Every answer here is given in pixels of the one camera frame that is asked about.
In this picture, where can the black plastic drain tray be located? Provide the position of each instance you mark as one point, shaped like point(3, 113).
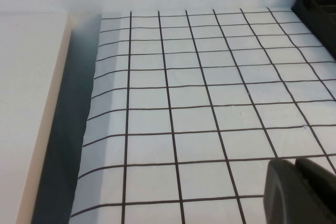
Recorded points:
point(317, 22)

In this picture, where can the white black-grid table mat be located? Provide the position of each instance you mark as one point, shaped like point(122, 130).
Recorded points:
point(189, 98)

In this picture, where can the white box at left edge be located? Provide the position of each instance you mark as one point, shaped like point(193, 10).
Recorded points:
point(26, 90)

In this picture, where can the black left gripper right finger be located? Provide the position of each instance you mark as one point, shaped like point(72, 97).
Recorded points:
point(325, 187)

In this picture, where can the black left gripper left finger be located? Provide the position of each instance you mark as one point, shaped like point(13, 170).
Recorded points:
point(283, 195)

